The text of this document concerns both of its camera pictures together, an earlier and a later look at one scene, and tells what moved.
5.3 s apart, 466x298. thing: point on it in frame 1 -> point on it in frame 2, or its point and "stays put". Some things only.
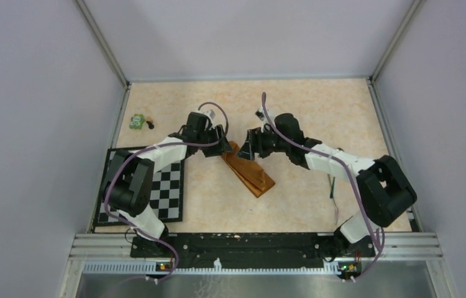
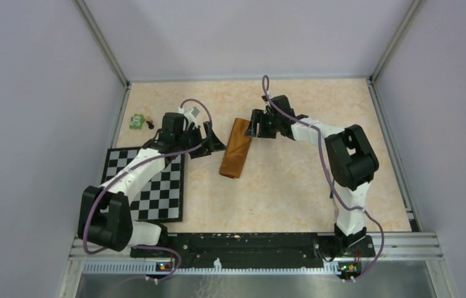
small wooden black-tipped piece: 150,121 stays put
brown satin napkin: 249,172 -> 237,149
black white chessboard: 166,197 stays put
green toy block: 137,121 stays put
